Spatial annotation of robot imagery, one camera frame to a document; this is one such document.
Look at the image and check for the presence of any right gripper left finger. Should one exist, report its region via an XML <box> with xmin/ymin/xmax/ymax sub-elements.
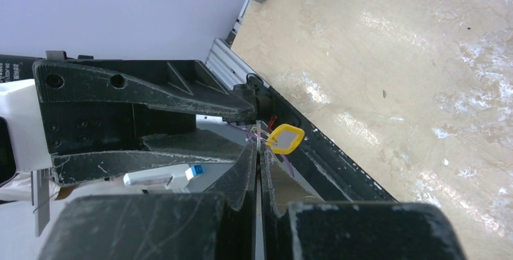
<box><xmin>39</xmin><ymin>144</ymin><xmax>257</xmax><ymax>259</ymax></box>

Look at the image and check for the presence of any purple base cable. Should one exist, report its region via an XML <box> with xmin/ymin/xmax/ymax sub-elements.
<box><xmin>226</xmin><ymin>123</ymin><xmax>295</xmax><ymax>179</ymax></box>

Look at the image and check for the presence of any yellow tag keyring with keys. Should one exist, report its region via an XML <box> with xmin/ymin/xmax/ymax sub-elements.
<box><xmin>250</xmin><ymin>123</ymin><xmax>305</xmax><ymax>155</ymax></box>

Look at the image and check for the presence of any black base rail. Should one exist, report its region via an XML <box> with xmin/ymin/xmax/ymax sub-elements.
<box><xmin>232</xmin><ymin>73</ymin><xmax>397</xmax><ymax>203</ymax></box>

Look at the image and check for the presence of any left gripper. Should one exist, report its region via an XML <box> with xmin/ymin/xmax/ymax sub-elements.
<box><xmin>33</xmin><ymin>59</ymin><xmax>255</xmax><ymax>187</ymax></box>

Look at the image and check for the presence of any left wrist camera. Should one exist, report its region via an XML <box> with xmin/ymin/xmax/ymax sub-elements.
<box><xmin>1</xmin><ymin>79</ymin><xmax>51</xmax><ymax>186</ymax></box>

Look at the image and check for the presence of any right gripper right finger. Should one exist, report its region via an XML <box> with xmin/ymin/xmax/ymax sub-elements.
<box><xmin>260</xmin><ymin>149</ymin><xmax>466</xmax><ymax>259</ymax></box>

